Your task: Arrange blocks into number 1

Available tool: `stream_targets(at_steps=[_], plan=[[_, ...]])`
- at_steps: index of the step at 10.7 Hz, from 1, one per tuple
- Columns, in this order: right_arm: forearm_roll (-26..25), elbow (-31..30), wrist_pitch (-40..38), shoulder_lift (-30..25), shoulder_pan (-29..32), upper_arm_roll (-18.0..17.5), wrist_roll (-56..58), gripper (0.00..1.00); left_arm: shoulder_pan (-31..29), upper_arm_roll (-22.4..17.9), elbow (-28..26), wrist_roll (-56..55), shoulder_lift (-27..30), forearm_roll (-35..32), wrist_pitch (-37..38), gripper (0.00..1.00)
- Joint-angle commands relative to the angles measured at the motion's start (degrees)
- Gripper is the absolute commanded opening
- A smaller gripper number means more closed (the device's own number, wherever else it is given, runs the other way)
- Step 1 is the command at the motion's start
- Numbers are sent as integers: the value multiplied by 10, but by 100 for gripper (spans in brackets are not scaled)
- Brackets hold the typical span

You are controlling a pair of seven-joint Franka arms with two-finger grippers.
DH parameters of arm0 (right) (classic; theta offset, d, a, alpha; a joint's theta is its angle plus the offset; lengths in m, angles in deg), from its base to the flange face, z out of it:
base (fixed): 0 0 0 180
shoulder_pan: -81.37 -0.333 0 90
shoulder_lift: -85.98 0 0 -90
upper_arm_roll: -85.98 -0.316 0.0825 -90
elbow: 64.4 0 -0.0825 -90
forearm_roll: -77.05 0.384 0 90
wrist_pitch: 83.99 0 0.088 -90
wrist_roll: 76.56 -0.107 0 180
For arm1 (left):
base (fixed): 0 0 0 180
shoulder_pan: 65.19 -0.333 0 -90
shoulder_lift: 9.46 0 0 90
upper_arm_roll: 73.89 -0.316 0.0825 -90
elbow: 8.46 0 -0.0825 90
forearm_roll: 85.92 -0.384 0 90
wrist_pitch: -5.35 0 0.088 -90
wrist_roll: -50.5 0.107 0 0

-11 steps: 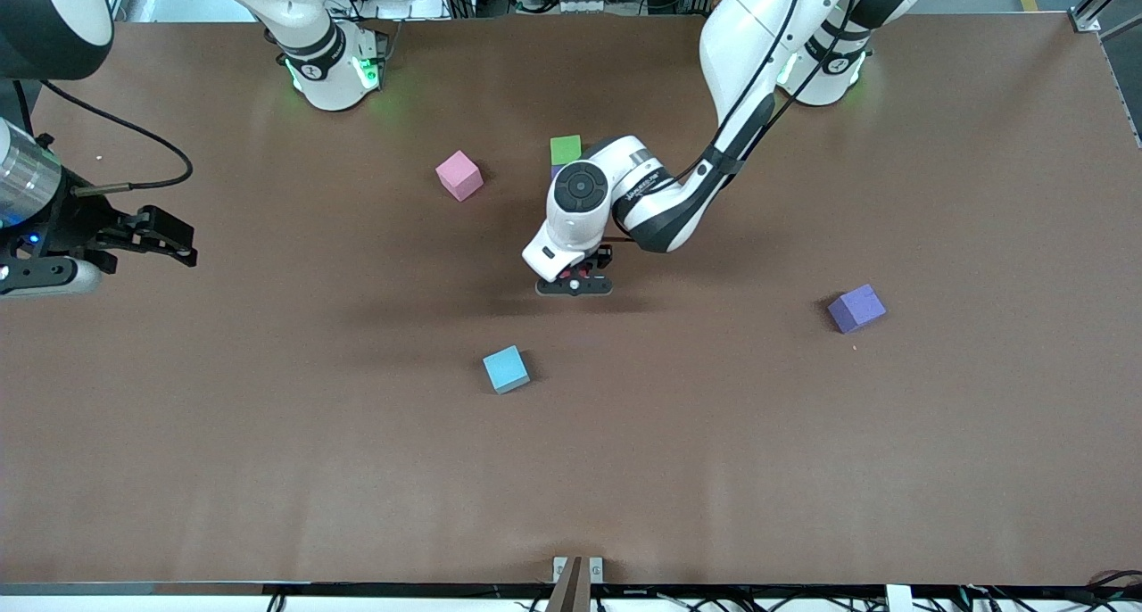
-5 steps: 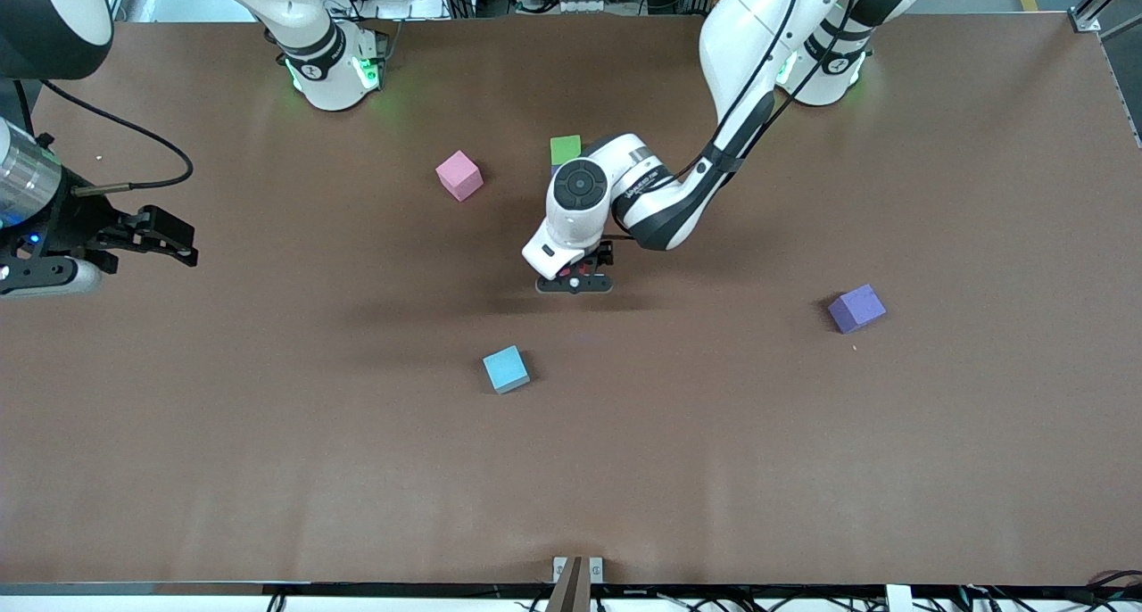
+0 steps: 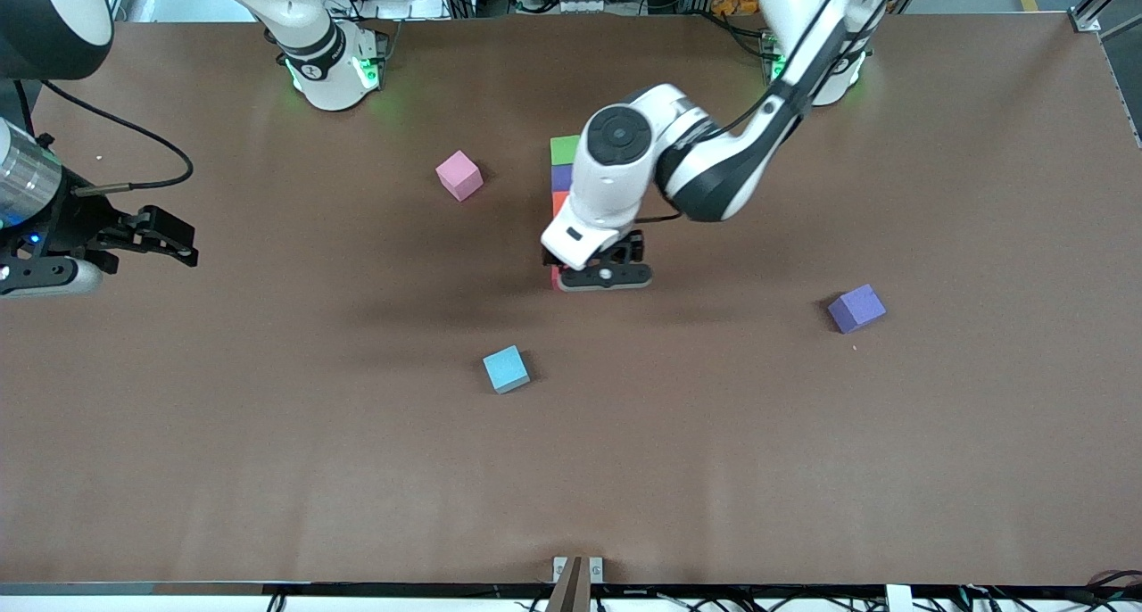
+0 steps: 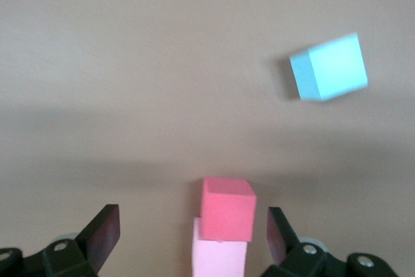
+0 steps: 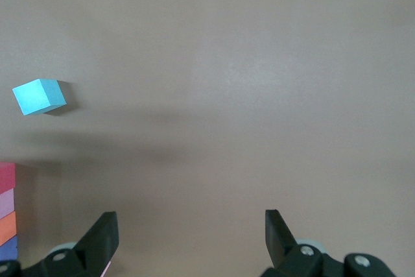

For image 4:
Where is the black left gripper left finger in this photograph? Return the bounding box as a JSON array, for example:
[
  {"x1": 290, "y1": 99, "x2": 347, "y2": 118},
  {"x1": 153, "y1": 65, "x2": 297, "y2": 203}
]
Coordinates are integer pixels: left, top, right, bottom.
[{"x1": 0, "y1": 204, "x2": 122, "y2": 277}]

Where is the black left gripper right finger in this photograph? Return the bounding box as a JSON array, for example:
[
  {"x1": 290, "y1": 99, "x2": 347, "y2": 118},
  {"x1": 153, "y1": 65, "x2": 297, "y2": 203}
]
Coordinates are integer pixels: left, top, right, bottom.
[{"x1": 262, "y1": 206, "x2": 397, "y2": 277}]

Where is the red foam block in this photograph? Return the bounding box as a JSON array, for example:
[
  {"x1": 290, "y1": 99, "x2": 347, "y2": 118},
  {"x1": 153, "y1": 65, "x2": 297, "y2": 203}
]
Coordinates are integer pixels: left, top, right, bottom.
[{"x1": 200, "y1": 176, "x2": 257, "y2": 243}]

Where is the pink foam block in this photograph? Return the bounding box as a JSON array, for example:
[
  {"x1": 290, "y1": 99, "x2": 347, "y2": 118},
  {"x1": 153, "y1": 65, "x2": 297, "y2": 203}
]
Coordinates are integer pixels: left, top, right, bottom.
[{"x1": 191, "y1": 217, "x2": 249, "y2": 277}]

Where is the blue foam block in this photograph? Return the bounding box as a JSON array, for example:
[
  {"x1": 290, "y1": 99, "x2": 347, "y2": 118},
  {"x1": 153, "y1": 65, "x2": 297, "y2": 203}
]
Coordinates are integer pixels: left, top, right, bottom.
[{"x1": 289, "y1": 32, "x2": 369, "y2": 102}]

